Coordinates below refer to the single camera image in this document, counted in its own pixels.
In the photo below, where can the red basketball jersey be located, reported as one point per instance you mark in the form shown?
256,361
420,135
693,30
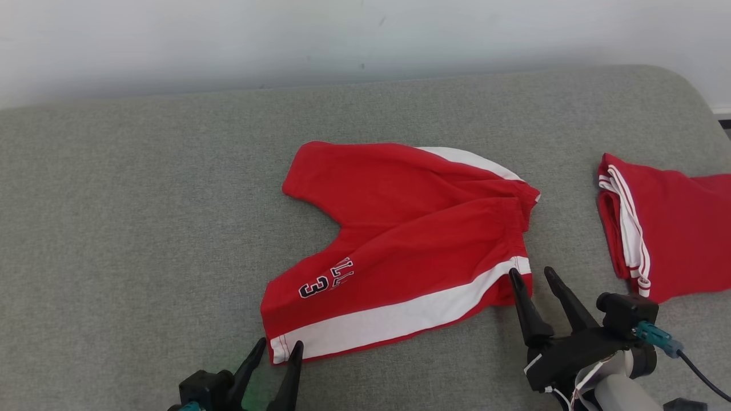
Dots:
679,228

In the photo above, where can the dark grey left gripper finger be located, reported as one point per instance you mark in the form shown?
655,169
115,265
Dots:
250,365
290,382

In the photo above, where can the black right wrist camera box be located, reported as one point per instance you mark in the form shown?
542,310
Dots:
625,311

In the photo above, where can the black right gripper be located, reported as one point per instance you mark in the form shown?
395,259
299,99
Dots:
571,354

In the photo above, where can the grey fabric panel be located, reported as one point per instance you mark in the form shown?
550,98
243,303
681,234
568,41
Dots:
143,228

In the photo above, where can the red white-striped basketball shorts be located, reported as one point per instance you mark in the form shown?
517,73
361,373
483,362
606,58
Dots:
411,240

